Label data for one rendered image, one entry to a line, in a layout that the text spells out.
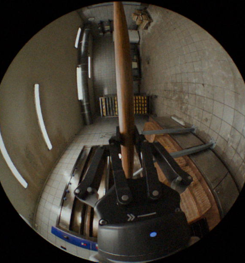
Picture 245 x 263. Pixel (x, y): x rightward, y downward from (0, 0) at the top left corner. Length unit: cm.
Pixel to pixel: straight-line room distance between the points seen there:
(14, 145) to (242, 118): 262
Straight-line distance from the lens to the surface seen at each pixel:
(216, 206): 86
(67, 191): 144
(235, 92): 126
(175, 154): 85
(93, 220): 119
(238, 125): 122
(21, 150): 151
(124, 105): 16
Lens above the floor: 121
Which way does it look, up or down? 1 degrees down
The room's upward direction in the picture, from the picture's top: 94 degrees counter-clockwise
